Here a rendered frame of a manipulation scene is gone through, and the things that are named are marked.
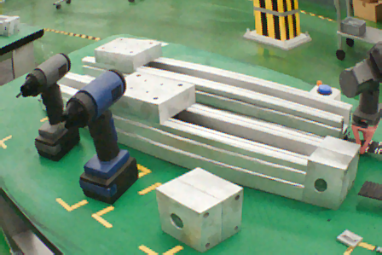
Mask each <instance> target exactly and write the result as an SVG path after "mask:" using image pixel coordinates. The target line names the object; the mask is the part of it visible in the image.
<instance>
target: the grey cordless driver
mask: <svg viewBox="0 0 382 255"><path fill-rule="evenodd" d="M70 69H71V61H70V58H69V57H68V55H67V54H66V53H64V52H63V53H62V52H60V53H59V54H56V55H54V56H52V57H51V58H50V59H48V60H47V61H45V62H44V63H43V64H41V65H40V66H38V67H36V68H35V69H33V71H32V72H30V73H29V74H27V75H26V80H25V82H24V83H23V85H22V86H21V87H20V93H19V94H18V95H16V98H18V97H19V96H23V97H25V98H26V97H28V96H33V97H37V96H38V95H40V94H41V93H42V92H43V93H42V94H41V98H42V100H43V104H44V105H45V108H46V111H47V115H48V118H49V120H48V121H47V122H46V123H45V124H43V125H42V126H41V127H40V128H38V133H39V135H37V137H35V142H34V143H35V148H36V149H37V151H38V154H39V155H41V156H43V157H45V158H47V159H51V160H53V161H57V160H59V159H61V158H62V157H63V155H65V154H66V153H67V152H68V151H69V150H70V149H71V148H73V147H74V145H76V144H77V143H78V142H79V141H80V136H79V129H78V127H76V128H73V129H71V130H70V129H67V128H65V127H62V128H61V129H60V130H57V126H59V125H60V124H61V115H62V114H63V113H64V102H63V100H62V99H63V97H62V95H61V88H60V85H59V84H57V82H58V81H59V80H61V79H62V78H63V77H65V76H66V74H68V72H69V71H70Z"/></svg>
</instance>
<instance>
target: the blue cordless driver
mask: <svg viewBox="0 0 382 255"><path fill-rule="evenodd" d="M125 92H126V79H125V77H124V76H123V75H122V73H121V72H120V71H119V70H115V69H108V70H106V71H105V72H102V73H101V74H100V75H98V76H97V77H96V78H94V79H93V80H92V81H90V82H89V83H88V84H86V85H85V86H84V87H83V88H82V89H81V90H79V91H78V92H76V93H75V95H74V96H72V97H71V98H70V99H69V100H68V101H67V105H66V109H65V110H64V113H63V114H62V115H61V124H60V125H59V126H57V130H60V129H61V128H62V127H65V128H67V129H70V130H71V129H73V128H76V127H78V128H84V127H85V126H87V125H88V128H89V131H90V136H91V138H93V141H94V144H95V150H96V154H95V155H93V157H92V158H91V159H89V160H88V162H87V163H85V164H84V172H83V173H82V174H81V175H80V178H79V185H80V188H81V189H82V190H83V191H84V194H85V195H86V196H89V197H90V198H92V199H95V200H99V201H103V202H106V203H108V204H109V205H111V204H114V202H115V201H116V200H117V199H119V197H120V196H122V194H124V193H125V191H127V190H128V189H129V187H130V186H131V185H132V184H133V183H134V182H135V181H136V180H137V179H138V177H139V173H138V168H137V166H136V158H134V157H132V156H130V152H129V151H128V150H124V149H120V148H119V145H118V136H117V131H116V126H115V123H114V120H113V114H112V112H111V111H110V110H109V108H110V107H111V106H112V105H113V104H114V103H115V102H116V101H117V100H119V99H121V98H122V96H123V95H124V93H125Z"/></svg>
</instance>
